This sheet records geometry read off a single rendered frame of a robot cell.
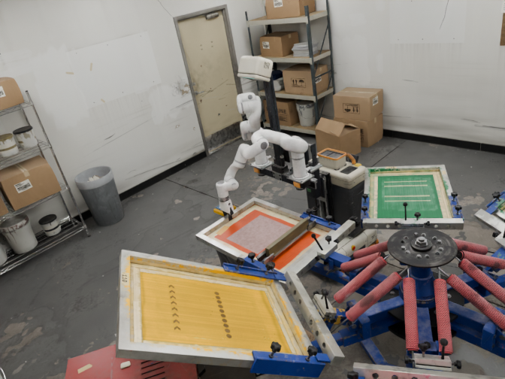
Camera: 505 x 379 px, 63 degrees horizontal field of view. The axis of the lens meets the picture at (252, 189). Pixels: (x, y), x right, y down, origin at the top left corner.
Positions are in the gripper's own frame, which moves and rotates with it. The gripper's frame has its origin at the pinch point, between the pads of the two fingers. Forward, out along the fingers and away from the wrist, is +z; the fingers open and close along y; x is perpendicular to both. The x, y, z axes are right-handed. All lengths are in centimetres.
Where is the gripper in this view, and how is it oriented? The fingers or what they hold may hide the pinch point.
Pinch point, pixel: (228, 216)
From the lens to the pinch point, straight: 300.4
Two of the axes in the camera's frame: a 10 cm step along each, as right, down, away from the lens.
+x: -6.9, 4.4, -5.7
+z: 1.5, 8.6, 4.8
